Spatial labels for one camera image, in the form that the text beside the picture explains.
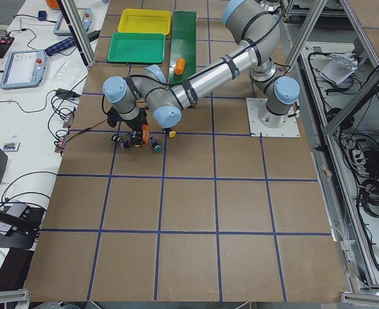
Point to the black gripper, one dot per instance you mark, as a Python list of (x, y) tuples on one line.
[(136, 125)]

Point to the orange cylinder with 4680 label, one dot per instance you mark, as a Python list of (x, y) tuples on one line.
[(145, 134)]

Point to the green push button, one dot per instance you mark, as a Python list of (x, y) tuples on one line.
[(122, 143), (157, 148)]

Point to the plain orange cylinder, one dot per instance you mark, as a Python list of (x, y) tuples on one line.
[(179, 68)]

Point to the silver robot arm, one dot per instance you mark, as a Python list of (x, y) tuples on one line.
[(255, 31)]

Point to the green plastic tray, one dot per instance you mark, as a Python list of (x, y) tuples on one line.
[(140, 48)]

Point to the green conveyor belt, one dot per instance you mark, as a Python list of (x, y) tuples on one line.
[(183, 44)]

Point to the black power adapter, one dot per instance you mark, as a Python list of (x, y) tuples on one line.
[(94, 35)]

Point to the yellow plastic tray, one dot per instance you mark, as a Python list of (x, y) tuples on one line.
[(145, 21)]

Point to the near teach pendant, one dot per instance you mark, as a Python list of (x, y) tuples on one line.
[(23, 69)]

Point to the crumpled white paper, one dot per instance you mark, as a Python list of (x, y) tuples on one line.
[(339, 67)]

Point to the aluminium frame post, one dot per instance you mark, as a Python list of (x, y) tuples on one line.
[(71, 16)]

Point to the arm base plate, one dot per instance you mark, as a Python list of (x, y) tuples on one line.
[(264, 124)]

